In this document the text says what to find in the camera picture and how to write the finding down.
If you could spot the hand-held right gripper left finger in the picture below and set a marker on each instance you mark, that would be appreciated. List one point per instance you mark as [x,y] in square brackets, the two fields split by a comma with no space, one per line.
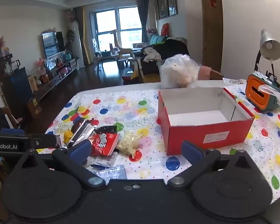
[80,149]

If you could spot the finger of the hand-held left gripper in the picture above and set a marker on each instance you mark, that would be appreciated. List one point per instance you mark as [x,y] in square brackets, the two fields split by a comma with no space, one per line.
[43,141]

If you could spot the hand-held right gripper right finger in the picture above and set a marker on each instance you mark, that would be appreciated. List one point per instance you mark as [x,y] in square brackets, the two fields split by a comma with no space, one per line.
[191,150]

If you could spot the red cardboard box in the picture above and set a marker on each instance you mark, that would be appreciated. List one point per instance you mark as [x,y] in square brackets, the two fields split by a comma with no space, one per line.
[189,140]

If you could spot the silver foil snack packet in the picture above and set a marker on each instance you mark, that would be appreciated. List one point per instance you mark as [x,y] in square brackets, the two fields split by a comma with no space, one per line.
[81,130]

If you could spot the red snack packet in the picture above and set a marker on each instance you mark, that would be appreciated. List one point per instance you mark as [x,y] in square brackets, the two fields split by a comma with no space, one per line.
[102,144]

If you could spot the clear packet of yellow snacks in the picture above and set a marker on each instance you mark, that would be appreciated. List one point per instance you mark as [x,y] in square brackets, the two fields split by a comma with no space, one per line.
[128,144]

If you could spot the clear bag of puffed snacks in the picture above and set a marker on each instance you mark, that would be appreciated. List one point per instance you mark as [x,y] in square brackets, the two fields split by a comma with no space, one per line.
[177,72]

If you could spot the yellow snack packet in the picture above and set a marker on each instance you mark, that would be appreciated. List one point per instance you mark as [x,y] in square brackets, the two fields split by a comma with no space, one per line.
[68,135]

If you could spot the white snack packet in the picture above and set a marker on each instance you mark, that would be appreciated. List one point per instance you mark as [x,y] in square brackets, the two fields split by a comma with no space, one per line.
[102,161]

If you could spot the black cushioned wooden chair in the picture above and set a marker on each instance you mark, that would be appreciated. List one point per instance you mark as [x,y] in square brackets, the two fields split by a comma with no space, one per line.
[4,119]

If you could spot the brown snack packet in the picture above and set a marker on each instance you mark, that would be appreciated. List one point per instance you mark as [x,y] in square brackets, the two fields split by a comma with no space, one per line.
[76,122]

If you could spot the black snack packet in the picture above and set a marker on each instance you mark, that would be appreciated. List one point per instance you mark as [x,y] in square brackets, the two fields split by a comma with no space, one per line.
[107,128]

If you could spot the brown cardboard box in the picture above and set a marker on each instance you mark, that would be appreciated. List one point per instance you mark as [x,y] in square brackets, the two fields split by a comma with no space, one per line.
[34,108]

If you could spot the clear blue plastic packet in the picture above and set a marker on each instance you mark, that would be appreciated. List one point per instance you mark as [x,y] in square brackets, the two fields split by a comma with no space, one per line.
[116,173]

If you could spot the balloon print tablecloth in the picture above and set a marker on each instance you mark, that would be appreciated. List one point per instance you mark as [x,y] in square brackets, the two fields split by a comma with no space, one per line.
[142,121]

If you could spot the dark tall cabinet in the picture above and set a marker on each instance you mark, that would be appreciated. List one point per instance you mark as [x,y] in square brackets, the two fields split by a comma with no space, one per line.
[14,86]

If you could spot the low television cabinet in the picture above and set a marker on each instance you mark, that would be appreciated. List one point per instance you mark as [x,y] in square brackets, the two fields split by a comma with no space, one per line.
[58,74]

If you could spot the red floor toy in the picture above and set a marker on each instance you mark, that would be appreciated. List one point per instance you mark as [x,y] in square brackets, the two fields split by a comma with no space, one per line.
[128,74]

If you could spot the dark coffee table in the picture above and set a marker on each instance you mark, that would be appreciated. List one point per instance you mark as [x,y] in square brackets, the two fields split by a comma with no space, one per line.
[107,59]

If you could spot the flat screen television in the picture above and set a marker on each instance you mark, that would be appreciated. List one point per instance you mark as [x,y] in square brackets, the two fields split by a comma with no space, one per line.
[52,44]

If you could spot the clear plastic wrap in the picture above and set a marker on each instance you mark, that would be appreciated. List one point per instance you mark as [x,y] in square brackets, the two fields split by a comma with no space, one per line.
[274,93]

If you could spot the dark sofa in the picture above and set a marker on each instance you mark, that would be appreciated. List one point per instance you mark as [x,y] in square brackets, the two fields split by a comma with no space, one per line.
[170,51]

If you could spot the white standing air conditioner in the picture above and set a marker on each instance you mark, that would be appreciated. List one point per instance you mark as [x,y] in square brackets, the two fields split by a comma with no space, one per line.
[75,44]

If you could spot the pile of clothes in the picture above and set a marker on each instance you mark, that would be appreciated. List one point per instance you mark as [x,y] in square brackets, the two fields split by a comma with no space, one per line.
[152,53]

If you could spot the yellow curtain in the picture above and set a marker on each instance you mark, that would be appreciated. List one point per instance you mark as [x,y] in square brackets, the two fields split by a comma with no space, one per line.
[85,35]

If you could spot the wooden door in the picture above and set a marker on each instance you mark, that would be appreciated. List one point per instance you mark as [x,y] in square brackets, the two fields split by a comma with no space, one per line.
[211,28]

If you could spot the grey desk lamp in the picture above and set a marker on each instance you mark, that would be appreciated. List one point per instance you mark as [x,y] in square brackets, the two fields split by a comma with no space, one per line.
[270,49]

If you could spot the large window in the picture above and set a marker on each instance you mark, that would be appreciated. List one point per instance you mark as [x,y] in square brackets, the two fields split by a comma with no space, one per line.
[116,25]

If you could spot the blue curtain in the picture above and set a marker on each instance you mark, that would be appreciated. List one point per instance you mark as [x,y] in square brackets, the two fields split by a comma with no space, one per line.
[143,18]

